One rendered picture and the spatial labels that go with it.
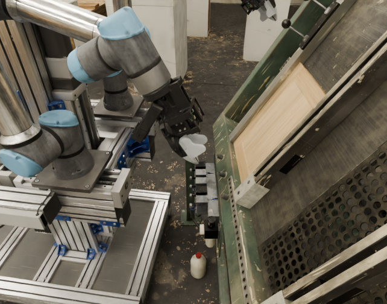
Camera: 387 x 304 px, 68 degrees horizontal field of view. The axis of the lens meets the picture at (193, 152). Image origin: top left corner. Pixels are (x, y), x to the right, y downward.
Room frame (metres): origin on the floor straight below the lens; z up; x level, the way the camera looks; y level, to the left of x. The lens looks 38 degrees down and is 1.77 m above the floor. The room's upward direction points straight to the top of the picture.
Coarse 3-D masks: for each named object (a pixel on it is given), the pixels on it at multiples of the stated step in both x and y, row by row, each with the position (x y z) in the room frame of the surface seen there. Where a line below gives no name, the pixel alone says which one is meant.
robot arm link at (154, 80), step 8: (160, 64) 0.54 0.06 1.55; (152, 72) 0.52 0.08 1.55; (160, 72) 0.53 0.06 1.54; (168, 72) 0.55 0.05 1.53; (136, 80) 0.52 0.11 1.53; (144, 80) 0.51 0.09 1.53; (152, 80) 0.52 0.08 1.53; (160, 80) 0.52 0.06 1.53; (168, 80) 0.53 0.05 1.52; (136, 88) 0.53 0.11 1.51; (144, 88) 0.52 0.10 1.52; (152, 88) 0.51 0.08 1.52; (160, 88) 0.52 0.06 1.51
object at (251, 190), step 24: (384, 48) 0.77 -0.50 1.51; (360, 72) 0.77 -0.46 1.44; (384, 72) 0.76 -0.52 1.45; (336, 96) 0.77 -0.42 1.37; (360, 96) 0.76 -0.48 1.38; (312, 120) 0.77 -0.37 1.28; (336, 120) 0.76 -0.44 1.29; (288, 144) 0.77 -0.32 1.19; (312, 144) 0.76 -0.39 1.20; (264, 168) 0.79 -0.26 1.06; (288, 168) 0.76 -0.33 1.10; (240, 192) 0.78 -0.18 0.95; (264, 192) 0.75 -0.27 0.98
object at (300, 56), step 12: (348, 0) 1.19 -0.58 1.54; (336, 12) 1.19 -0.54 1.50; (324, 24) 1.19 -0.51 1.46; (324, 36) 1.19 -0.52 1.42; (300, 48) 1.22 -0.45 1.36; (312, 48) 1.19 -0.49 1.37; (300, 60) 1.19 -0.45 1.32; (288, 72) 1.19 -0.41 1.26; (276, 84) 1.19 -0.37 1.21; (264, 96) 1.20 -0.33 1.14; (252, 108) 1.22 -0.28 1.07; (240, 132) 1.19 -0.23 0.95
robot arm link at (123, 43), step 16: (112, 16) 0.53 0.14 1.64; (128, 16) 0.54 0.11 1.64; (112, 32) 0.52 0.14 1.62; (128, 32) 0.53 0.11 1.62; (144, 32) 0.55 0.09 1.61; (112, 48) 0.53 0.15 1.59; (128, 48) 0.52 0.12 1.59; (144, 48) 0.53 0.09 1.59; (112, 64) 0.54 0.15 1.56; (128, 64) 0.52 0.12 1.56; (144, 64) 0.52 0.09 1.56
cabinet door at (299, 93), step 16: (288, 80) 1.16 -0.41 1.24; (304, 80) 1.06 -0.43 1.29; (272, 96) 1.18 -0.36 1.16; (288, 96) 1.08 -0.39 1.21; (304, 96) 0.99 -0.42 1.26; (320, 96) 0.91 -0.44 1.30; (272, 112) 1.09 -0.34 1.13; (288, 112) 1.00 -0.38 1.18; (304, 112) 0.91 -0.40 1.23; (256, 128) 1.11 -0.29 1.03; (272, 128) 1.00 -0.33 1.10; (288, 128) 0.92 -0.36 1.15; (240, 144) 1.12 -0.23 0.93; (256, 144) 1.01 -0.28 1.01; (272, 144) 0.92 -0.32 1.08; (240, 160) 1.02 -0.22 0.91; (256, 160) 0.93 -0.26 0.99; (240, 176) 0.93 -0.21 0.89
